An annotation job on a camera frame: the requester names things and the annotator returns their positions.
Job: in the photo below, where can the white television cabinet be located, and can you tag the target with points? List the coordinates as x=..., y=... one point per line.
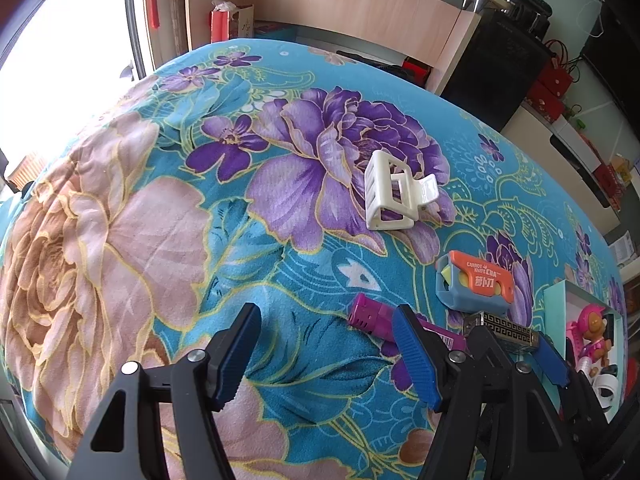
x=560, y=160

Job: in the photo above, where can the magenta lighter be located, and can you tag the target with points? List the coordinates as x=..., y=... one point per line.
x=370, y=312

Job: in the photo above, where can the gold patterned lighter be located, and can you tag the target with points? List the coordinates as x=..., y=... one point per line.
x=520, y=335

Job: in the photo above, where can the floral blanket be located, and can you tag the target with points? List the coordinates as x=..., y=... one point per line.
x=150, y=235

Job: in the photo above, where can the red gift bag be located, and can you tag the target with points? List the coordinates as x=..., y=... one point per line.
x=220, y=25

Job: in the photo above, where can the pink toy figure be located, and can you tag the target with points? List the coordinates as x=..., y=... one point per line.
x=592, y=320

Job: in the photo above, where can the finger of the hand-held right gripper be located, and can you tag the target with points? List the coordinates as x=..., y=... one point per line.
x=490, y=345
x=550, y=360

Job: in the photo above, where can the teal-edged white box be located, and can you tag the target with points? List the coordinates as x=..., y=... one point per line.
x=555, y=310

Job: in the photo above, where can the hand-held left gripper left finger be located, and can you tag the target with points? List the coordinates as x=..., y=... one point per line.
x=235, y=360

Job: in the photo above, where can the orange toy carrot knife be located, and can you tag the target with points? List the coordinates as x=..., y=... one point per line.
x=480, y=272

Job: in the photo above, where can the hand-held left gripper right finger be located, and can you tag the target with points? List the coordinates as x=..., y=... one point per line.
x=415, y=355

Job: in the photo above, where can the wooden shelf unit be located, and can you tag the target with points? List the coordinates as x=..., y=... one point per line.
x=325, y=5

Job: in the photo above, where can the white magazine holder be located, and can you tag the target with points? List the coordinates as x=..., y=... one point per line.
x=622, y=250

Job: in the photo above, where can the black water dispenser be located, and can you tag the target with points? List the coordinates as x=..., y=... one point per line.
x=500, y=60

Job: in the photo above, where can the bright window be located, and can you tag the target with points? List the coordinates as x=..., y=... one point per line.
x=60, y=50

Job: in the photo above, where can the beige hair claw clip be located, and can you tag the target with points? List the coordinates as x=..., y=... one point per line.
x=380, y=195

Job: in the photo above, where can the red handbag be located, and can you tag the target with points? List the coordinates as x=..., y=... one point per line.
x=550, y=80

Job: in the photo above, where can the brown paper bag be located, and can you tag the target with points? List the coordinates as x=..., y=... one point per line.
x=244, y=22

